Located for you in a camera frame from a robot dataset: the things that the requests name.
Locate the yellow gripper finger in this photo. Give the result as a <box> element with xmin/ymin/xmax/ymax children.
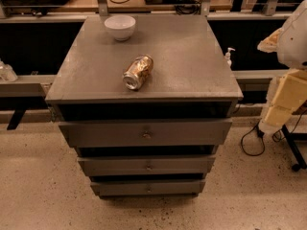
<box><xmin>259</xmin><ymin>69</ymin><xmax>307</xmax><ymax>134</ymax></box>

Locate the grey drawer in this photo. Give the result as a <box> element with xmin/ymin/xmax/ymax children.
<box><xmin>59</xmin><ymin>118</ymin><xmax>232</xmax><ymax>148</ymax></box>
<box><xmin>78</xmin><ymin>155</ymin><xmax>215</xmax><ymax>176</ymax></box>
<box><xmin>90</xmin><ymin>179</ymin><xmax>205</xmax><ymax>196</ymax></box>

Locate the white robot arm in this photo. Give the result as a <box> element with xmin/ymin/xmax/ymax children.
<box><xmin>257</xmin><ymin>0</ymin><xmax>307</xmax><ymax>133</ymax></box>

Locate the grey top drawer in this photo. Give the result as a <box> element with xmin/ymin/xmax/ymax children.
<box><xmin>59</xmin><ymin>118</ymin><xmax>232</xmax><ymax>148</ymax></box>

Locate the grey bottom drawer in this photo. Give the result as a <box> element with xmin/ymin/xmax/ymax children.
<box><xmin>90</xmin><ymin>179</ymin><xmax>205</xmax><ymax>196</ymax></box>

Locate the grey drawer cabinet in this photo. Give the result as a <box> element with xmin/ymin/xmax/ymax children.
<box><xmin>46</xmin><ymin>15</ymin><xmax>243</xmax><ymax>183</ymax></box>

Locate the black stand leg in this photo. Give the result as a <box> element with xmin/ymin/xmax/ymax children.
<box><xmin>282</xmin><ymin>126</ymin><xmax>307</xmax><ymax>172</ymax></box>

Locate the white pump dispenser bottle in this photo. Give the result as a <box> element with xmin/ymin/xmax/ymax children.
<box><xmin>224</xmin><ymin>47</ymin><xmax>236</xmax><ymax>67</ymax></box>

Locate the crushed golden soda can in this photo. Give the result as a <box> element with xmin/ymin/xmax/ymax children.
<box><xmin>123</xmin><ymin>55</ymin><xmax>154</xmax><ymax>90</ymax></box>

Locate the white ceramic bowl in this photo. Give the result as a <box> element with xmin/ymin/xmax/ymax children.
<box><xmin>104</xmin><ymin>15</ymin><xmax>136</xmax><ymax>41</ymax></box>

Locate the black floor cable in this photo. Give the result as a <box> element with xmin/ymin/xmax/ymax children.
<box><xmin>240</xmin><ymin>105</ymin><xmax>307</xmax><ymax>157</ymax></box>

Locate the black cable bundle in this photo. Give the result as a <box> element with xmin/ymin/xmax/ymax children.
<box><xmin>174</xmin><ymin>0</ymin><xmax>203</xmax><ymax>16</ymax></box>

